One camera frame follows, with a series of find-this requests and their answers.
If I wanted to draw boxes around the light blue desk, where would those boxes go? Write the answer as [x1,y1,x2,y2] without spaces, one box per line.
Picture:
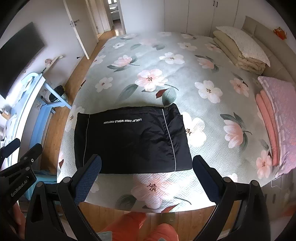
[0,72,72,202]

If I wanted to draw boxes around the white dotted pillow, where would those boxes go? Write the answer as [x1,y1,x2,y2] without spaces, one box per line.
[216,26,270,67]

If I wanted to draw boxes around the black waste basket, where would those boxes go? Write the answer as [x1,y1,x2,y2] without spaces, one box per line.
[49,85,68,103]

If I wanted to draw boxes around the pink lace folded blanket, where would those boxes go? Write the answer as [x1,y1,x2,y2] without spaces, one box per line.
[255,76,295,176]

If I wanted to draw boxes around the person left hand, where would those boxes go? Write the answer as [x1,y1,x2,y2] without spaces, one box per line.
[10,202,26,240]

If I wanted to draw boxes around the beige upholstered headboard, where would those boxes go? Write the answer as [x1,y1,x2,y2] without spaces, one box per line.
[242,16,296,85]

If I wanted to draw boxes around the orange quilted trousers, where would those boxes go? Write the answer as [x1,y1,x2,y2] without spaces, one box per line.
[100,211,181,241]

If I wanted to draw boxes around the black hooded winter jacket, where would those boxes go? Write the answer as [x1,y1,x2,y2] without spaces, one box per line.
[74,104,192,174]

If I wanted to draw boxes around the white wardrobe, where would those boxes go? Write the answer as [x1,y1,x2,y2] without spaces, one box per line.
[164,0,239,37]

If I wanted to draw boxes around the floral green bedspread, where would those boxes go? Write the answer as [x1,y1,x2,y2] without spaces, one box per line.
[57,32,278,212]

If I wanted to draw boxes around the white room door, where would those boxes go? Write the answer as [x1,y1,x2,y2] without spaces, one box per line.
[63,0,98,60]

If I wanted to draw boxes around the red plush toy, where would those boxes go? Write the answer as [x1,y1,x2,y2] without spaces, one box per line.
[273,27,287,40]

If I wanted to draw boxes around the black wall television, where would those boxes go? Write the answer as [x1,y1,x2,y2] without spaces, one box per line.
[0,22,45,98]

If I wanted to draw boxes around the beige folded quilt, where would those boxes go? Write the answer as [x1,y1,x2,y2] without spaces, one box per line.
[213,30,266,75]

